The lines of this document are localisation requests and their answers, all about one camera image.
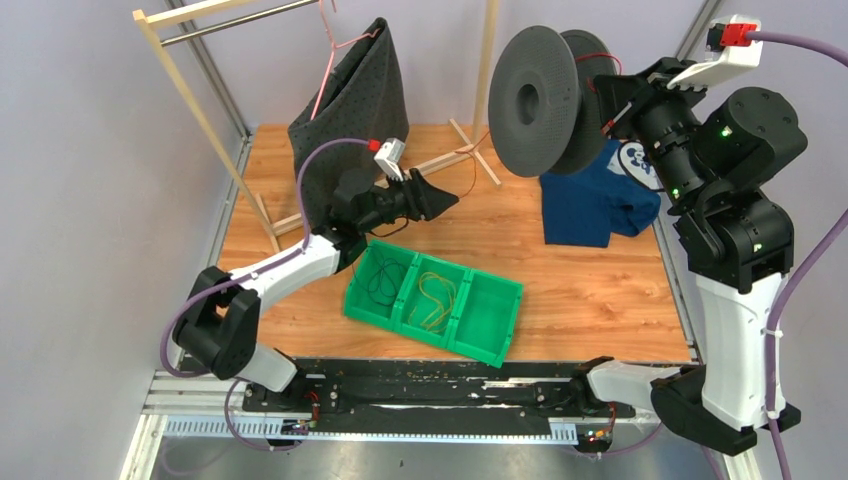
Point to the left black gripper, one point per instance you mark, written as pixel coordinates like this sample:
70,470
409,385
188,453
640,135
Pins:
422,200

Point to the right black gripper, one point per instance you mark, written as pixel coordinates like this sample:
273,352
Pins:
622,98

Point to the grey plastic cable spool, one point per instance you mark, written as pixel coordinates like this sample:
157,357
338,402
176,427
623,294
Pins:
543,114

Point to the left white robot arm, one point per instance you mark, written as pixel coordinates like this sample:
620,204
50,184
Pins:
218,326

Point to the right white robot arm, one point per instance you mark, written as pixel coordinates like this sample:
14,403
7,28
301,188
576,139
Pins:
739,247

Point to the blue printed t-shirt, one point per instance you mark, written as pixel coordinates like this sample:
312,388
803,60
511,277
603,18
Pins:
618,193

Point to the dark grey dotted garment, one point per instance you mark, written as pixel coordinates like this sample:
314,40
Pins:
364,99

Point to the green three-compartment bin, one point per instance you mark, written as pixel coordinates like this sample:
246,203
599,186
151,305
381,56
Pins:
436,302

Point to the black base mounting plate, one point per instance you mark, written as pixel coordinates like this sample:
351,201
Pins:
430,398

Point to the wooden clothes rack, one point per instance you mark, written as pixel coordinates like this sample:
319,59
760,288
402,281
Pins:
179,14

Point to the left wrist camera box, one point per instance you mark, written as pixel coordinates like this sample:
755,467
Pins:
387,158

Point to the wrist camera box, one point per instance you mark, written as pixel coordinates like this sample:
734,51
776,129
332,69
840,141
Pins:
730,54
387,158

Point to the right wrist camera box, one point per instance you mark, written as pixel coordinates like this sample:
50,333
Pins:
730,54

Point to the pink wire hanger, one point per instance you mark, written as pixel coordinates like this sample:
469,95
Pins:
334,48

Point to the aluminium frame rail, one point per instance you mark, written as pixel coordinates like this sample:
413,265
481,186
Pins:
203,407

